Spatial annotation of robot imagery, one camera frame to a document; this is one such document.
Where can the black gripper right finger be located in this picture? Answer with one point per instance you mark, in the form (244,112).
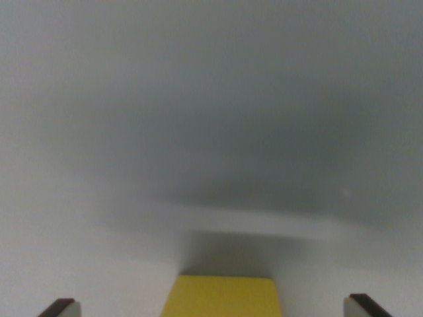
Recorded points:
(361,307)

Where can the yellow cube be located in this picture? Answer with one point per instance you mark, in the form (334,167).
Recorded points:
(219,297)

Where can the grey plastic bin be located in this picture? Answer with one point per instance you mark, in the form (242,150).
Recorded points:
(211,99)

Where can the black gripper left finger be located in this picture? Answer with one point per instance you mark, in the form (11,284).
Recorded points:
(62,308)

